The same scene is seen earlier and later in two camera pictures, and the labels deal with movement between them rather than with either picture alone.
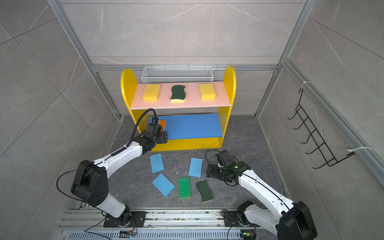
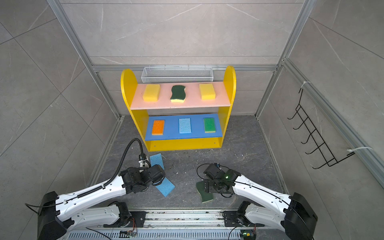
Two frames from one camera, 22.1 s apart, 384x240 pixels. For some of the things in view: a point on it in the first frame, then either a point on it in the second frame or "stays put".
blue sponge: (196, 167) -> (185, 125)
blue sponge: (157, 163) stays put
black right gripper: (214, 174) -> (208, 185)
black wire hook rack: (322, 147) stays put
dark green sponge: (203, 188) stays put
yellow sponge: (151, 92) stays put
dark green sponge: (179, 94) stays put
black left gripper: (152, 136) -> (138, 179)
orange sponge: (162, 123) stays put
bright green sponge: (184, 191) -> (209, 125)
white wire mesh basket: (177, 74) stays put
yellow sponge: (207, 91) stays put
